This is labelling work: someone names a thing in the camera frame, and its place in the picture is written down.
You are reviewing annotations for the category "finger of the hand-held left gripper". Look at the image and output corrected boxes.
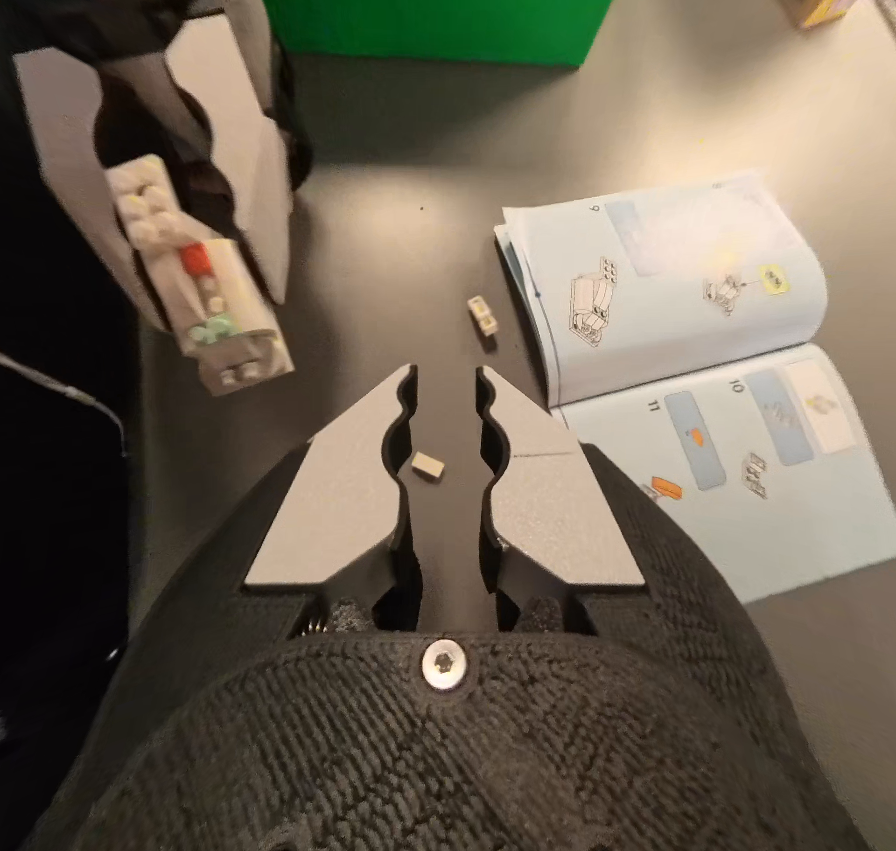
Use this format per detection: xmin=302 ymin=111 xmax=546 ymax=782
xmin=14 ymin=49 xmax=176 ymax=334
xmin=168 ymin=11 xmax=295 ymax=306

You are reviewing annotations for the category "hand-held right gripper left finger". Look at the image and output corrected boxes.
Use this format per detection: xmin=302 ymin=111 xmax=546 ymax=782
xmin=245 ymin=364 xmax=414 ymax=589

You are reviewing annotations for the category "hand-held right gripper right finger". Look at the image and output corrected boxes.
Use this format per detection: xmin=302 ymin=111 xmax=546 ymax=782
xmin=478 ymin=367 xmax=645 ymax=589

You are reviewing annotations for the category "white toy brick assembly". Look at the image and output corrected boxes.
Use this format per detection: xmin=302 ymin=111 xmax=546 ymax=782
xmin=105 ymin=154 xmax=295 ymax=397

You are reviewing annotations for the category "green plastic bin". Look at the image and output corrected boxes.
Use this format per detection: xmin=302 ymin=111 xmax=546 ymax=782
xmin=238 ymin=0 xmax=634 ymax=68

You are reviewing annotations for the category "pale blue instruction booklet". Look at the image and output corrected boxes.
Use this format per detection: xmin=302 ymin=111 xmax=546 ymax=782
xmin=493 ymin=168 xmax=896 ymax=603

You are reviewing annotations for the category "person's torso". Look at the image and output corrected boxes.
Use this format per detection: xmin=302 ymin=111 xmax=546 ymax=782
xmin=0 ymin=60 xmax=141 ymax=761

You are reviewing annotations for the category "white cable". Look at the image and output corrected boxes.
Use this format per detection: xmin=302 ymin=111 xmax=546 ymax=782
xmin=0 ymin=354 xmax=128 ymax=456

